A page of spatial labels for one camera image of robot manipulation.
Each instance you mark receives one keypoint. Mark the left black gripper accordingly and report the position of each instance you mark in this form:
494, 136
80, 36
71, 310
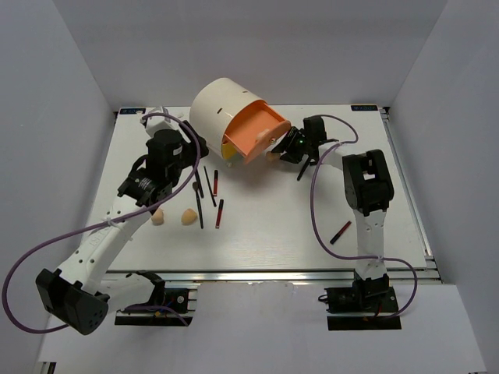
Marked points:
190, 148

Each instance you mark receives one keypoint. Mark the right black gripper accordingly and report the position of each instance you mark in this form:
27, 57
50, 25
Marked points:
288, 146

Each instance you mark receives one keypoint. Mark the gourd sponge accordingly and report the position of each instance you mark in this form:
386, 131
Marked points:
158, 217
261, 135
271, 157

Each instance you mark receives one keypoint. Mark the orange top drawer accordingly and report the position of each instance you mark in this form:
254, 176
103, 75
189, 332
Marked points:
244, 127

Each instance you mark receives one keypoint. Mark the yellow drawer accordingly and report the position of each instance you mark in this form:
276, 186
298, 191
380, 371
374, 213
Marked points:
228, 150

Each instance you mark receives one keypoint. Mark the teardrop beige makeup sponge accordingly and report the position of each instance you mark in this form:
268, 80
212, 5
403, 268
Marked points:
189, 217

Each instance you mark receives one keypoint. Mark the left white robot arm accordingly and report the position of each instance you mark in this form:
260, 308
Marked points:
76, 292

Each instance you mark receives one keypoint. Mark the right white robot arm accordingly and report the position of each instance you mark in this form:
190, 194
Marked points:
368, 191

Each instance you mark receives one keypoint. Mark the black fan makeup brush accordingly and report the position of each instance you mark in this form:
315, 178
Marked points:
310, 161

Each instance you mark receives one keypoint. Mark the black round-head makeup brush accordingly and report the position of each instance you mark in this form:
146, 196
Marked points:
198, 184

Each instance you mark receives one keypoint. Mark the black small makeup brush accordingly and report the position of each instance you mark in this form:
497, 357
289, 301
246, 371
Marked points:
198, 203

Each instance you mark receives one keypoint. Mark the white cylindrical drawer organizer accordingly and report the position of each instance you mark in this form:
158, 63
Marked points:
214, 107

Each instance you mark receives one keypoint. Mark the thin black liner brush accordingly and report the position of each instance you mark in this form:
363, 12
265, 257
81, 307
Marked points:
210, 189

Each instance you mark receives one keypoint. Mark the red lip gloss centre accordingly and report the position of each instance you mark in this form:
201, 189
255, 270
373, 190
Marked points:
215, 183

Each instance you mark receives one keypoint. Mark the red lip gloss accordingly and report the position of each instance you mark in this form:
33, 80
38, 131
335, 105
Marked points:
340, 233
215, 183
219, 213

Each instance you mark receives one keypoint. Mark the blue label left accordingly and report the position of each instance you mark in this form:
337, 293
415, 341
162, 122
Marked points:
132, 111

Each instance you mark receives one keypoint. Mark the blue label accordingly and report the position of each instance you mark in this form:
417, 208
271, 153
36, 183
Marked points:
132, 111
364, 107

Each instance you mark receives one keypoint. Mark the red lip gloss lower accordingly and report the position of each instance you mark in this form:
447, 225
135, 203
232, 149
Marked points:
219, 213

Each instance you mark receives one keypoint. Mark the blue label right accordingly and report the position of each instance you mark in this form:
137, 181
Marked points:
364, 107

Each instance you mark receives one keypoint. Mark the red lip gloss right front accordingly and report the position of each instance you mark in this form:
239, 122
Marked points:
340, 233

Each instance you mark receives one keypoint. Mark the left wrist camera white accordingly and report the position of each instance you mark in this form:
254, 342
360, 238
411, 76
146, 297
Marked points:
157, 123

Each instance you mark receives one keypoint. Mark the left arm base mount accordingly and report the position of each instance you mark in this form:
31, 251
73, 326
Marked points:
166, 306

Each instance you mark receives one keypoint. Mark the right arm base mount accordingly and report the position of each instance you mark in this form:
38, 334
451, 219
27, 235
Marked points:
366, 305

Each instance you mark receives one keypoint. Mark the aluminium table frame rail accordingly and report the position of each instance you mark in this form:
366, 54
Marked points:
266, 223

